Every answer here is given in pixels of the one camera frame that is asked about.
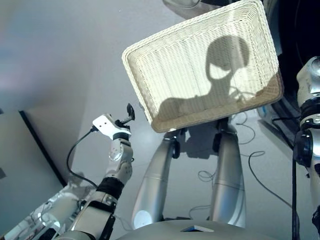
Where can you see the pale woven laundry basket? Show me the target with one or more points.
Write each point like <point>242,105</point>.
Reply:
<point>187,62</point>

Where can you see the pale washing machine plinth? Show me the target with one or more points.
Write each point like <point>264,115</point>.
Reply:
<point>272,132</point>

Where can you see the grey board with black edge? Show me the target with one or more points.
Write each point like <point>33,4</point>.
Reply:
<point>25,150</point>

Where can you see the silver robot torso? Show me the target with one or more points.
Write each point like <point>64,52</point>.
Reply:
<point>162,232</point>

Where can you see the small blue white card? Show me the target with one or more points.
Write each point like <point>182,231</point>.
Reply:
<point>193,228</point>

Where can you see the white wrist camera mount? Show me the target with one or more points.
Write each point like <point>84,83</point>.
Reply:
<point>105,125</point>

